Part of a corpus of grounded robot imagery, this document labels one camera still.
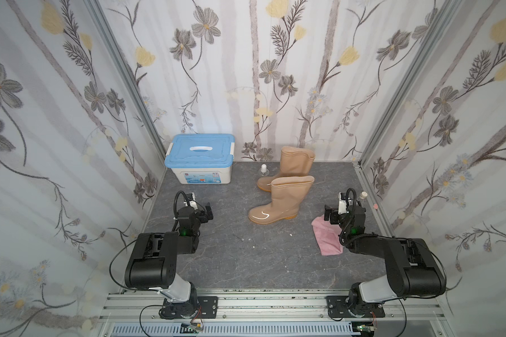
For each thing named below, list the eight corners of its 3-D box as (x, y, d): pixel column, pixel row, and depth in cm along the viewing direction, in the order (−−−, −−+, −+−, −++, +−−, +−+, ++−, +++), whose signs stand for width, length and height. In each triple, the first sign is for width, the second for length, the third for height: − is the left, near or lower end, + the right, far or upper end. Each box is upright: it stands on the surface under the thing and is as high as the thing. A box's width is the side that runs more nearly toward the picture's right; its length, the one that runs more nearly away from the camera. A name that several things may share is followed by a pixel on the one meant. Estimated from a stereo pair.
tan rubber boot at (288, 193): (250, 225, 98) (248, 191, 77) (249, 215, 101) (246, 181, 81) (303, 217, 100) (315, 183, 80) (300, 208, 104) (311, 173, 83)
